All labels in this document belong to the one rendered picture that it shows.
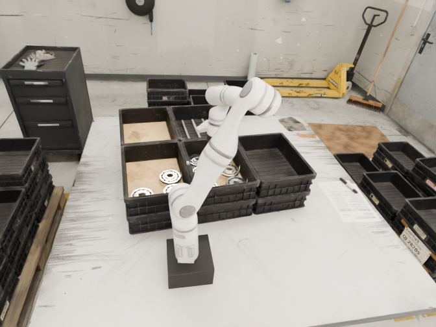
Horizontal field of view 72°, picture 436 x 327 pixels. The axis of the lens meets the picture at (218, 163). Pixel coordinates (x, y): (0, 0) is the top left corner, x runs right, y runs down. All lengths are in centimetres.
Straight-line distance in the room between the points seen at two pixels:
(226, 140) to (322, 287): 78
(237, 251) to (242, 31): 376
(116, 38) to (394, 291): 418
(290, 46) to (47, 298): 449
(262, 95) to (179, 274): 71
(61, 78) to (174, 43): 228
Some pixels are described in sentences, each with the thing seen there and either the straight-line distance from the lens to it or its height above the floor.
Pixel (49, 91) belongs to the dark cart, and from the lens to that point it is 276.
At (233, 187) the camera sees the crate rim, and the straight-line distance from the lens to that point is 133.
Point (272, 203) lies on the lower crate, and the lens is 151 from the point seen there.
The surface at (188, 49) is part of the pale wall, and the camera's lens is 464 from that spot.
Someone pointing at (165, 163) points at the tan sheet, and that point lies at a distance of 159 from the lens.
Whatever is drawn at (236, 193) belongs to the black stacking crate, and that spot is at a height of 87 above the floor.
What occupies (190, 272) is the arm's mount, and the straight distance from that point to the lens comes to 119.
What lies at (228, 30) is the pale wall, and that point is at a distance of 465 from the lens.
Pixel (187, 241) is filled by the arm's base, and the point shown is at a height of 92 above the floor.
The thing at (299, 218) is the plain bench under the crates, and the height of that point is 70.
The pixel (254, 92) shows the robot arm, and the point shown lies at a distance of 84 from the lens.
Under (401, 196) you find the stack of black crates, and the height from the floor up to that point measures 38.
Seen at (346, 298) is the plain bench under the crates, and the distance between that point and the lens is 140.
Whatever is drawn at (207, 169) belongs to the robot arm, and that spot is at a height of 123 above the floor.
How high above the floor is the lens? 179
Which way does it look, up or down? 37 degrees down
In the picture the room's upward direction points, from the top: 6 degrees clockwise
